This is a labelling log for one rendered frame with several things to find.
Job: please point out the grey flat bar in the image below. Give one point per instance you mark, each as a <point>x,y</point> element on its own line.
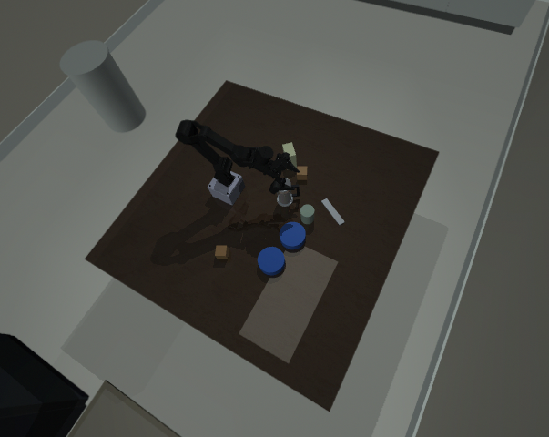
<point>333,211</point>

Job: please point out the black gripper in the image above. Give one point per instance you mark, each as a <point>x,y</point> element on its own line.
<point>276,185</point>

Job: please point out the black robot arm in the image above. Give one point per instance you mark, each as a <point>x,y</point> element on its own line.
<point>187,133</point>

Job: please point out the blue cylinder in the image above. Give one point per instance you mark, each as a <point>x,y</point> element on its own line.
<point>292,235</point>
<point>271,261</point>

